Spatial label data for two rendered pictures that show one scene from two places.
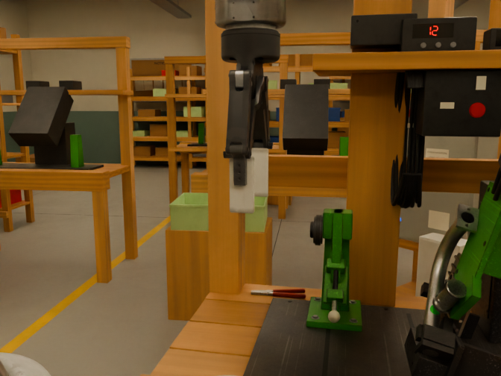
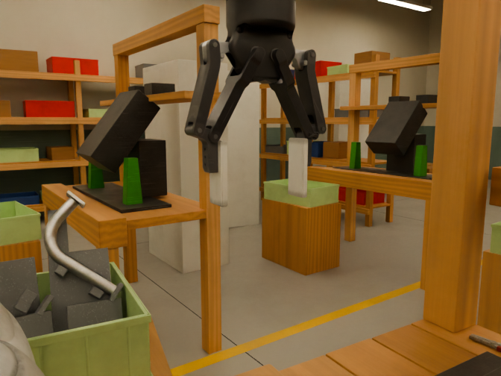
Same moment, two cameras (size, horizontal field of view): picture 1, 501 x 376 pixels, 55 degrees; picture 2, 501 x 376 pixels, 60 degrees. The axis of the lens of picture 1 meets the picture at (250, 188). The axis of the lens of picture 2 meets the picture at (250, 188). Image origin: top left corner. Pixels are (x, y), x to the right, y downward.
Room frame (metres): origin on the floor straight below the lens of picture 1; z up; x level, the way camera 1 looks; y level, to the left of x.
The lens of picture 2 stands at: (0.29, -0.36, 1.38)
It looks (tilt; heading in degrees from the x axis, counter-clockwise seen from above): 9 degrees down; 48
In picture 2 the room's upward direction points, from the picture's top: straight up
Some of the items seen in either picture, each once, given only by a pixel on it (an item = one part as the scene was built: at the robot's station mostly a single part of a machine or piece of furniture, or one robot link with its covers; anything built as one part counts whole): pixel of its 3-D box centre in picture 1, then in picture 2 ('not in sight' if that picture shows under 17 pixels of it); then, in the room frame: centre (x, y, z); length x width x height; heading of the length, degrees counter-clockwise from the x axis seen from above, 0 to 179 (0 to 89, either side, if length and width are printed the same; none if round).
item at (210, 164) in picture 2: (238, 165); (202, 148); (0.56, 0.01, 1.35); 0.03 x 0.01 x 0.05; 169
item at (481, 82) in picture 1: (457, 103); not in sight; (1.15, -0.49, 1.42); 0.17 x 0.12 x 0.15; 79
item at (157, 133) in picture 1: (191, 117); not in sight; (10.69, 1.31, 1.11); 3.01 x 0.54 x 2.23; 83
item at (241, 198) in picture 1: (241, 184); (218, 172); (0.58, 0.01, 1.33); 0.03 x 0.01 x 0.07; 79
